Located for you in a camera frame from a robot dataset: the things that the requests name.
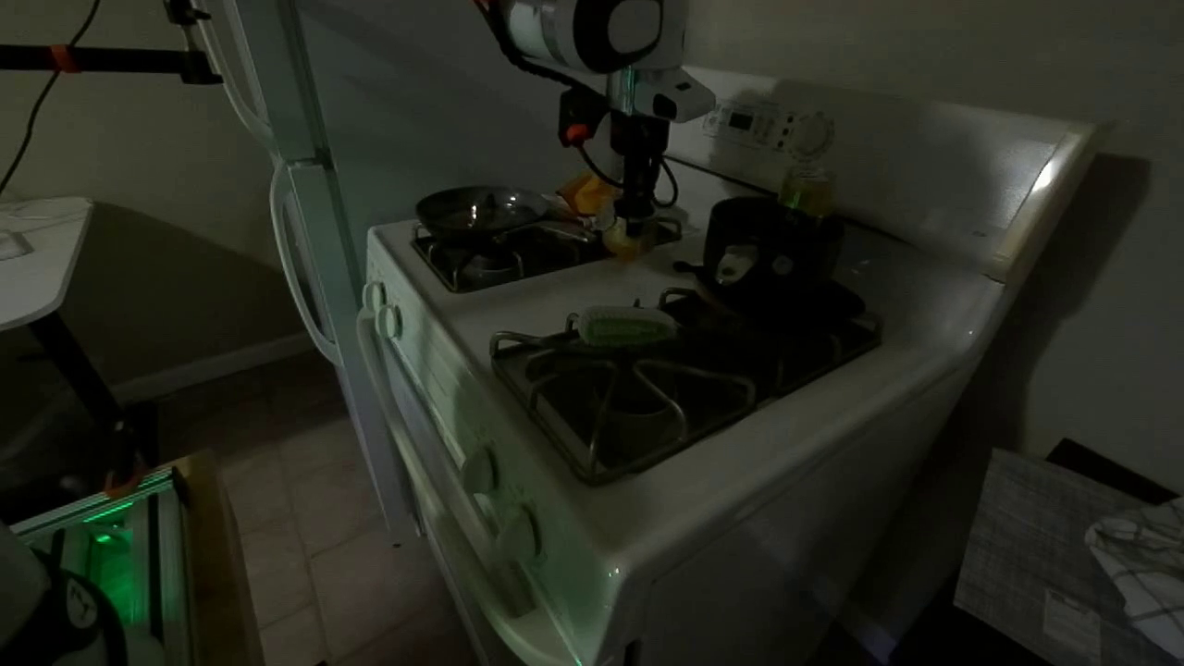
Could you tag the grey box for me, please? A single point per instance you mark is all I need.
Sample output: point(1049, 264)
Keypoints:
point(1030, 575)

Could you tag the grey frying pan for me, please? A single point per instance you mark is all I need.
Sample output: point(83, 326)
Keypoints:
point(480, 207)

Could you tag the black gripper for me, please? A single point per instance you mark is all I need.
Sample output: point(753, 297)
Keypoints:
point(642, 144)

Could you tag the black camera boom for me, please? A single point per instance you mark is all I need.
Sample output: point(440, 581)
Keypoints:
point(195, 68)

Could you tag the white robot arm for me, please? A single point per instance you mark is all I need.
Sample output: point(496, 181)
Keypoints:
point(614, 59)

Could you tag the right stove burner grate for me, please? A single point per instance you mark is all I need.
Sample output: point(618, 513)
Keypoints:
point(614, 413)

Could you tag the checkered cloth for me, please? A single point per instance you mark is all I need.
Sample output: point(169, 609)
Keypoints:
point(1145, 559)

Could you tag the stove burner grate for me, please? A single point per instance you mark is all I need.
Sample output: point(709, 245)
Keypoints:
point(480, 254)
point(614, 413)

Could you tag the white stove knob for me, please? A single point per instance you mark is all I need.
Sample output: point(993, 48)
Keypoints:
point(383, 310)
point(482, 471)

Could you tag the white gas stove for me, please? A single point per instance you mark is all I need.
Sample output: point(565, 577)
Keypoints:
point(687, 456)

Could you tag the left stove burner grate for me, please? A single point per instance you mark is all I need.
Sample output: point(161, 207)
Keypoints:
point(480, 254)

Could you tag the yellow-lidded jar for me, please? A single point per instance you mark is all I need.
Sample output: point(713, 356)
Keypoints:
point(809, 191)

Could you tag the white tabletop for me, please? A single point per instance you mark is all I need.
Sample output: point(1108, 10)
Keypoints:
point(42, 241)

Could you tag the green-lit robot base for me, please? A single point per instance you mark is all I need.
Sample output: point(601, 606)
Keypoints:
point(142, 577)

